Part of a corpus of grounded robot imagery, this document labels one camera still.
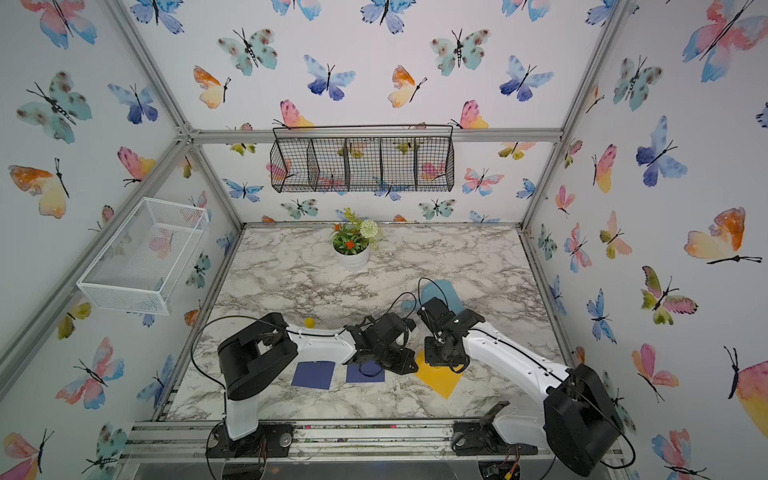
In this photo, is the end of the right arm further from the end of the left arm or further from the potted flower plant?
the potted flower plant

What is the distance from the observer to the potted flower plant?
98 centimetres

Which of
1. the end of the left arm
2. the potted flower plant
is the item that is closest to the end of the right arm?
the end of the left arm
